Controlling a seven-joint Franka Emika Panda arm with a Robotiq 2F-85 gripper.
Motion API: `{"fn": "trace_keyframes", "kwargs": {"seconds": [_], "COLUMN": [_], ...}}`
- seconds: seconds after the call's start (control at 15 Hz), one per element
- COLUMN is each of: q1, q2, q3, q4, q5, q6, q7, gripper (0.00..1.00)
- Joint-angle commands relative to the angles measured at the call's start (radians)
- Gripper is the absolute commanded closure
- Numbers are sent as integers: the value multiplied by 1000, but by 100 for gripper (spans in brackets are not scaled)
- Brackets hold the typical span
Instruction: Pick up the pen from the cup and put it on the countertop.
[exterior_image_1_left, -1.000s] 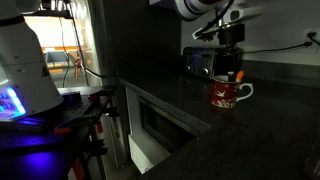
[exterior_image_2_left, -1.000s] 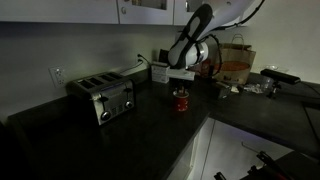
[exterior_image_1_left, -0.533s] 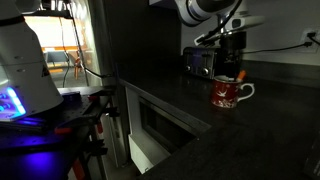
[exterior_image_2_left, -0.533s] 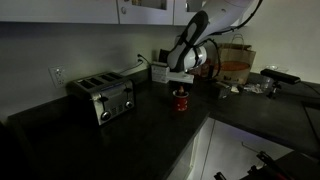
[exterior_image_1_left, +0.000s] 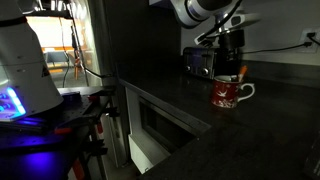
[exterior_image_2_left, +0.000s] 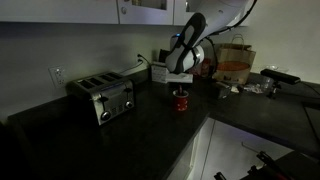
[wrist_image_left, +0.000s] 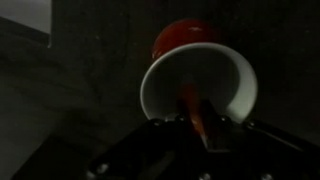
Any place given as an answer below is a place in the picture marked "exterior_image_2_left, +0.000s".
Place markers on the small dark counter object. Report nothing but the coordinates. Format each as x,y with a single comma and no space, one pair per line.
222,90

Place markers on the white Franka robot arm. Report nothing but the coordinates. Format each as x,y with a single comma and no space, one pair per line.
206,23

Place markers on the white glass-front cabinet door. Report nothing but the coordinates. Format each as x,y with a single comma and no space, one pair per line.
146,12

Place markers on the empty white wall outlet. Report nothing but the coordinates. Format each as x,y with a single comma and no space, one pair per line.
57,76

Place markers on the stainless steel four-slot toaster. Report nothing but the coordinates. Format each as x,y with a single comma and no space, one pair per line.
106,96

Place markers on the wide white cabinet door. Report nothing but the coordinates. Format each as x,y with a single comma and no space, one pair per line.
60,10

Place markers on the brown paper bag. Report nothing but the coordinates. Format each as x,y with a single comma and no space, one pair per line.
235,63

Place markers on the clear plastic container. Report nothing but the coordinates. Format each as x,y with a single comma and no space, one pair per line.
261,83

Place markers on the red patterned mug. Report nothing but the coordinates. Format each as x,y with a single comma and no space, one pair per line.
180,102

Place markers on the white cardboard box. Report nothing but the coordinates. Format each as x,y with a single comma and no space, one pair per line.
159,72

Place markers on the round cabinet knob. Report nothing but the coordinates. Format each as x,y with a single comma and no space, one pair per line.
123,10

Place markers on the white wall outlet with plugs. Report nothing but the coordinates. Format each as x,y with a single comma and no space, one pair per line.
139,60

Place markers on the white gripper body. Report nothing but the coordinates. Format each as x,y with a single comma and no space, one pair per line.
180,78

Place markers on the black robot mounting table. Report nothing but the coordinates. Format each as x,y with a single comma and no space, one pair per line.
296,166

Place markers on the black stereo camera bar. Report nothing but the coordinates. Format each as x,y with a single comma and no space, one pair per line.
280,76

